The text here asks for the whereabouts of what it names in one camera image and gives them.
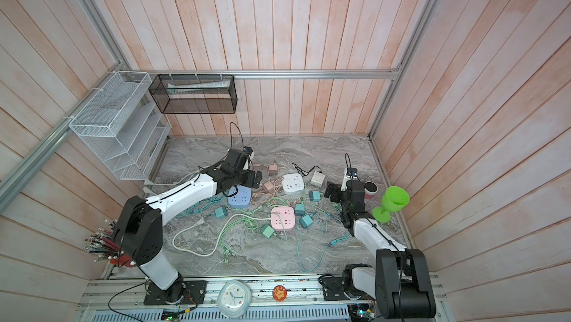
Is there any pink charger from blue strip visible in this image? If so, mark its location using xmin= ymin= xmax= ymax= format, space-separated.
xmin=262 ymin=182 xmax=276 ymax=195

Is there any white large adapter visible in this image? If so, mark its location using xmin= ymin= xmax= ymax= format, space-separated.
xmin=310 ymin=172 xmax=326 ymax=188

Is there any pink USB charger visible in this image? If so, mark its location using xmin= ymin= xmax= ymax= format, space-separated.
xmin=268 ymin=164 xmax=279 ymax=177

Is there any teal USB charger plug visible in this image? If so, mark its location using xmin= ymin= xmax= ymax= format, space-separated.
xmin=294 ymin=204 xmax=306 ymax=216

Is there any green USB charger plug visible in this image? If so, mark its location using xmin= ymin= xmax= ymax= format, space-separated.
xmin=260 ymin=225 xmax=275 ymax=239

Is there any pink power strip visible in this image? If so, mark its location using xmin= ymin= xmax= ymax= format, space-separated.
xmin=270 ymin=206 xmax=295 ymax=231

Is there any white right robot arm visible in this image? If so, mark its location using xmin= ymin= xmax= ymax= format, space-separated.
xmin=318 ymin=180 xmax=437 ymax=321

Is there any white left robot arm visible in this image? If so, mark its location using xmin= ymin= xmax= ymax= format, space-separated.
xmin=112 ymin=146 xmax=263 ymax=304

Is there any pink cylinder speaker black top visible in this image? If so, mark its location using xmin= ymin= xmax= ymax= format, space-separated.
xmin=364 ymin=182 xmax=379 ymax=200

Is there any blue power strip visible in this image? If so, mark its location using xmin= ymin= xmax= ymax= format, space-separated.
xmin=228 ymin=185 xmax=252 ymax=209

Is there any green plastic goblet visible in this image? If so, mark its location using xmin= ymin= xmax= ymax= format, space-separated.
xmin=372 ymin=186 xmax=410 ymax=223

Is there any white power strip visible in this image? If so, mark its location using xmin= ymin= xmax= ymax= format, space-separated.
xmin=282 ymin=173 xmax=305 ymax=195

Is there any black mesh basket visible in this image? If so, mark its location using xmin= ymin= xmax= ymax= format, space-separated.
xmin=149 ymin=74 xmax=238 ymax=115

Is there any red round sticker badge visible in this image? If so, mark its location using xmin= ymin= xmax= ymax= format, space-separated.
xmin=272 ymin=285 xmax=288 ymax=302

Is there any white alarm clock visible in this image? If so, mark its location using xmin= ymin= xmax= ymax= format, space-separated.
xmin=217 ymin=280 xmax=252 ymax=319

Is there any red pen holder with pens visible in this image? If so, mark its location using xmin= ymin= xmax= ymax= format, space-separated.
xmin=83 ymin=219 xmax=136 ymax=268

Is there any pink USB cable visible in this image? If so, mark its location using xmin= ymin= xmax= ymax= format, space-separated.
xmin=251 ymin=154 xmax=291 ymax=202

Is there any light green USB cable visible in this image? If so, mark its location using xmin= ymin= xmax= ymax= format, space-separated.
xmin=217 ymin=194 xmax=286 ymax=264

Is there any black USB cable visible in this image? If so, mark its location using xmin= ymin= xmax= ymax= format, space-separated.
xmin=291 ymin=162 xmax=323 ymax=178

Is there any teal USB cable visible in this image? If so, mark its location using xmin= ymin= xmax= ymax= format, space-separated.
xmin=296 ymin=207 xmax=353 ymax=274

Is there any white power cord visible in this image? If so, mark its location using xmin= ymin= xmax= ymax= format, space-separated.
xmin=142 ymin=160 xmax=273 ymax=258

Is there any white wire mesh shelf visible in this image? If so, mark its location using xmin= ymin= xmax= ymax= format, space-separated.
xmin=70 ymin=71 xmax=171 ymax=181

